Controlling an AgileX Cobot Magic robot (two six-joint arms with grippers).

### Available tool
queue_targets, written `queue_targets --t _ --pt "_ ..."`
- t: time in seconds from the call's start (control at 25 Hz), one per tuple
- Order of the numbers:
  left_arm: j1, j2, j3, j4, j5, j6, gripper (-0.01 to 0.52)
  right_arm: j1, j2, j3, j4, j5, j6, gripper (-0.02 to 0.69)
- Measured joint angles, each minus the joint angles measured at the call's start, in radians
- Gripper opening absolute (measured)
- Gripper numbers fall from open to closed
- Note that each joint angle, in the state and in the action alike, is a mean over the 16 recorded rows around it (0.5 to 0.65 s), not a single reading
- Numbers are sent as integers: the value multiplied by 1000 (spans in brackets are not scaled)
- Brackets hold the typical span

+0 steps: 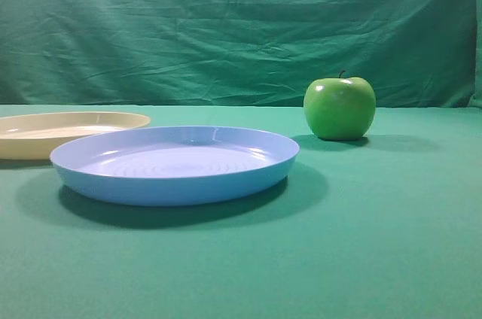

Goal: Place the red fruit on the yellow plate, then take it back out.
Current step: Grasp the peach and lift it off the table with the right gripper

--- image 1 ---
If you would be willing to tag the blue plastic plate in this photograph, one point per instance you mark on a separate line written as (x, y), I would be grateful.
(175, 165)

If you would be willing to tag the yellow plastic plate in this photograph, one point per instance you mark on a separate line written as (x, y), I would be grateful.
(34, 136)

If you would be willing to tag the green apple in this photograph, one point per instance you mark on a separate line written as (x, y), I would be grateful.
(339, 108)

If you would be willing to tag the green backdrop cloth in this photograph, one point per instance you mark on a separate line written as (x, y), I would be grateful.
(414, 53)

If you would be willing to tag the green table cloth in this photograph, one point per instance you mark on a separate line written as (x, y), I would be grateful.
(389, 227)

